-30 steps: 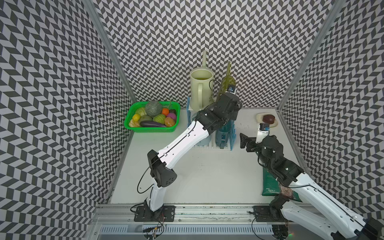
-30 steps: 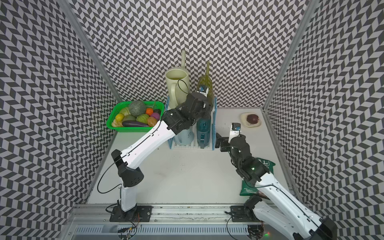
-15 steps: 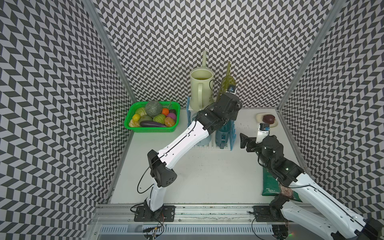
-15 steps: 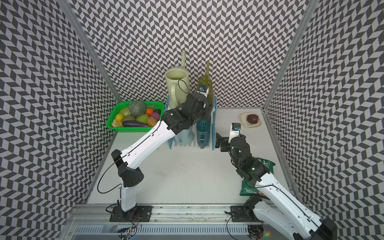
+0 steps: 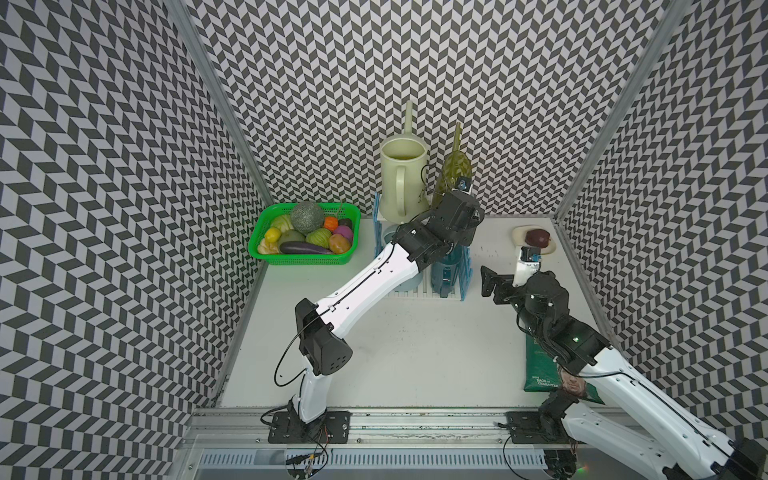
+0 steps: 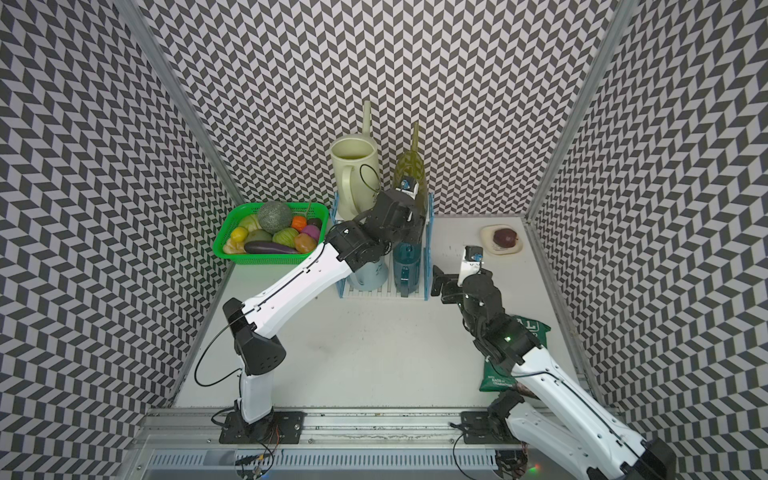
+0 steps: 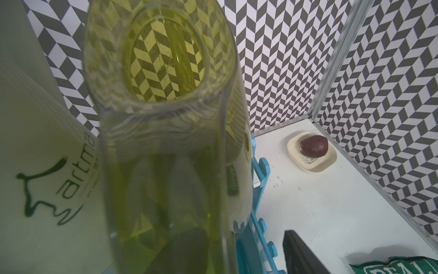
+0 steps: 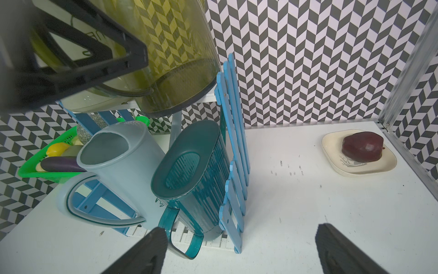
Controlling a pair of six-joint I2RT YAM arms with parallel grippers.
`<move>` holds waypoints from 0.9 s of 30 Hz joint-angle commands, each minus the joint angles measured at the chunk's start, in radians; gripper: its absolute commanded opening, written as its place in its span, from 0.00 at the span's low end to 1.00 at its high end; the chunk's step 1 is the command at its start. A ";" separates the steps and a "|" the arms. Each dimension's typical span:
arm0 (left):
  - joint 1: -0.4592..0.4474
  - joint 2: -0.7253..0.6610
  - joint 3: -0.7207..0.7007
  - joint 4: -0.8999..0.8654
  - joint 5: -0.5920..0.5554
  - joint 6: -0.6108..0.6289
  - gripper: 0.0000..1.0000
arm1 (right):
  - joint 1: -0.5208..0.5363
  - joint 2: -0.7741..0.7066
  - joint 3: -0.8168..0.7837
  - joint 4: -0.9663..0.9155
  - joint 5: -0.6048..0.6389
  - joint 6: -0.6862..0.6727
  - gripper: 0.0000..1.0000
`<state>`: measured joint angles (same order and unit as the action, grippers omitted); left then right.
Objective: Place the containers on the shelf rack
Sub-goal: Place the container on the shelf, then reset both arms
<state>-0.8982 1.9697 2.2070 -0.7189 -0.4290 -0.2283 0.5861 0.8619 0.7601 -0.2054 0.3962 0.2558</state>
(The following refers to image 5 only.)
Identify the orange mini pumpkin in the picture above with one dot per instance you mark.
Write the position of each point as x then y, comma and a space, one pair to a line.
331, 223

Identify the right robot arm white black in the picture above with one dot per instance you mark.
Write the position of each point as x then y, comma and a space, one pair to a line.
675, 444

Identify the light blue watering can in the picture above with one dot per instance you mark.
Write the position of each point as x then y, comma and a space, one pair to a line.
413, 283

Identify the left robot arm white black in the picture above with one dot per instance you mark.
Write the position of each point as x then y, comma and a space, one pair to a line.
323, 325

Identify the green netted melon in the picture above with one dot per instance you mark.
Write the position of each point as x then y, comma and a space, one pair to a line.
307, 216

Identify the green crisps bag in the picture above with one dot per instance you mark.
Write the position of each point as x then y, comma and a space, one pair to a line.
543, 374

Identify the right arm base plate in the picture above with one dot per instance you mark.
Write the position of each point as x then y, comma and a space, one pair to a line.
535, 427

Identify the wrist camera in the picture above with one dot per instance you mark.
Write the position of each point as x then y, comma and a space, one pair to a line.
463, 184
528, 263

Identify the olive green watering can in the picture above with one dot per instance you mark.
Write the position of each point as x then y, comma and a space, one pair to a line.
456, 164

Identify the cream small plate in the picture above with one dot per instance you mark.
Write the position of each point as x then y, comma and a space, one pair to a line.
518, 235

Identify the cream watering can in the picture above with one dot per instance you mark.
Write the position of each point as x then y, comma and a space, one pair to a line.
403, 158

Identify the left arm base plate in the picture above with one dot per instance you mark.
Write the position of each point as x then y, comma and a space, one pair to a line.
332, 427

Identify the yellow lemon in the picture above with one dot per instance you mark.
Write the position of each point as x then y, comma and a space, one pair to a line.
272, 235

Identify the aluminium front rail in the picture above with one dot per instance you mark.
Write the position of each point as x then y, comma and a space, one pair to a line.
366, 428

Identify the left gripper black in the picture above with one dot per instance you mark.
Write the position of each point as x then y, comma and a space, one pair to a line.
467, 233

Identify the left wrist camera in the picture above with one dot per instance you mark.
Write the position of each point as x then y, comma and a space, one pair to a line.
463, 184

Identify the brown potato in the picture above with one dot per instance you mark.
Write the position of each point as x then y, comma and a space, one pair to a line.
338, 244

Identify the green plastic basket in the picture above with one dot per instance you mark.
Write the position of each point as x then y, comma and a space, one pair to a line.
346, 210

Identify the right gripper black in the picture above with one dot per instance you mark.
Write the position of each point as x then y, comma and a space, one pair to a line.
503, 283

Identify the blue white slatted shelf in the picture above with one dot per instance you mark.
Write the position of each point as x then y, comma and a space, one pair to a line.
424, 291

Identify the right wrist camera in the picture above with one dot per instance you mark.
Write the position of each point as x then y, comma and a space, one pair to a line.
528, 263

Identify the purple eggplant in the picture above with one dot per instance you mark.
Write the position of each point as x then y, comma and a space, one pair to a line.
303, 248

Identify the dark red onion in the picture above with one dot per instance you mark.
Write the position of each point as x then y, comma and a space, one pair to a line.
538, 237

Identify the dark teal watering can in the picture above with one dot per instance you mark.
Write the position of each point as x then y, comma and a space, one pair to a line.
445, 272

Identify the magenta round vegetable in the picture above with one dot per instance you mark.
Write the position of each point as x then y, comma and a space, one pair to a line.
345, 231

